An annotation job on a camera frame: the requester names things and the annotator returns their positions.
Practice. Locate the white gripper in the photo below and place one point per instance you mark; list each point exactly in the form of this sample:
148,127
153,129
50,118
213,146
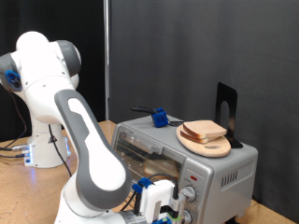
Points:
155,191

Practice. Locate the black metal bookend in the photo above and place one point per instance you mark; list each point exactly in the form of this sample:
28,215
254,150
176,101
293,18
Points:
232,96

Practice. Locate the black spatula with blue block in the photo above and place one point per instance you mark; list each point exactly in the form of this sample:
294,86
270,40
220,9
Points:
159,118

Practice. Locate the vertical metal pole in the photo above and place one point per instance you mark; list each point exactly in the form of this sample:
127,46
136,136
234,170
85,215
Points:
106,46

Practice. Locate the round wooden cutting board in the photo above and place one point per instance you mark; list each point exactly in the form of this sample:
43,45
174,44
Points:
211,149

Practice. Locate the silver toaster oven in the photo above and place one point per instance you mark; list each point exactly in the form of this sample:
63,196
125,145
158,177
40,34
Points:
218,186

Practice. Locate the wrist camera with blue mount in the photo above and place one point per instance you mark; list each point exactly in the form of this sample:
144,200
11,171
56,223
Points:
176,207

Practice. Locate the silver oven knob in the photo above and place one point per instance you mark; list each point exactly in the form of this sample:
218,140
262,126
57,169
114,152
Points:
188,193
187,217

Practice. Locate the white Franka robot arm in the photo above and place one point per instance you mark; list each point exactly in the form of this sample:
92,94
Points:
99,161

